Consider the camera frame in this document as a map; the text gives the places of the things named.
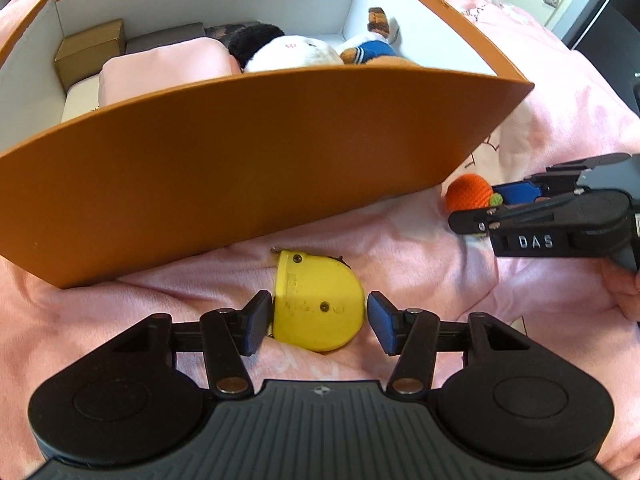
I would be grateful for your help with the white plush with black beret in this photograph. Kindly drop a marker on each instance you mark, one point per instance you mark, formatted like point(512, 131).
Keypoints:
point(264, 48)

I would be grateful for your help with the gold cardboard box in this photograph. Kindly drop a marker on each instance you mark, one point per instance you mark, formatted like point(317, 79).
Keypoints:
point(83, 54)

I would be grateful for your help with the orange crochet fruit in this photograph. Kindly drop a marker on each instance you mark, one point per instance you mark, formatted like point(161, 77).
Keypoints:
point(471, 191)

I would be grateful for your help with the person's right hand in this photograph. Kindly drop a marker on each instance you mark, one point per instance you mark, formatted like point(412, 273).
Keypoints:
point(624, 286)

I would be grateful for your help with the brown bear plush sailor outfit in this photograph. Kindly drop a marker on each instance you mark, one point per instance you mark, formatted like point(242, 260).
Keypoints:
point(373, 46)

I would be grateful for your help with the illustrated woman picture card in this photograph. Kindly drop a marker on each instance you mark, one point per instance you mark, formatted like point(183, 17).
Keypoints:
point(223, 32)

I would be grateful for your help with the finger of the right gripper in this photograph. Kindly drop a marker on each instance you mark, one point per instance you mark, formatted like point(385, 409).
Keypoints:
point(597, 208)
point(555, 180)

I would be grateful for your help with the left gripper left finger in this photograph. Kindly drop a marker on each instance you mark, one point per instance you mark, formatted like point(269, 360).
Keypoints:
point(149, 390)

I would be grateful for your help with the orange cardboard storage box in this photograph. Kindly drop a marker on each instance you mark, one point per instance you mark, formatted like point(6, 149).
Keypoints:
point(186, 170)

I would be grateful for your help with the pink fabric pouch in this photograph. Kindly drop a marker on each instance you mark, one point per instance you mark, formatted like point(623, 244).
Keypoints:
point(137, 74)

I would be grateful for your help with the yellow tape measure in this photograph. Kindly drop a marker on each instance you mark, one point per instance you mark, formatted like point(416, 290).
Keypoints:
point(318, 302)

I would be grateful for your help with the pink patterned duvet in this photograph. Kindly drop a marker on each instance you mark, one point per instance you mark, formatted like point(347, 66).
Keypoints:
point(401, 247)

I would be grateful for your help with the white glasses case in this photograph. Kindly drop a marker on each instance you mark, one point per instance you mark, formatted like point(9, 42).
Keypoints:
point(81, 98)

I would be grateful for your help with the dark Xi Jiang Nan box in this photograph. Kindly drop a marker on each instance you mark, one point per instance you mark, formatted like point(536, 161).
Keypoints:
point(164, 37)

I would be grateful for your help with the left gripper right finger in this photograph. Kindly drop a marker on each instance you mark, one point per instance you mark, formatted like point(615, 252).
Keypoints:
point(492, 391)

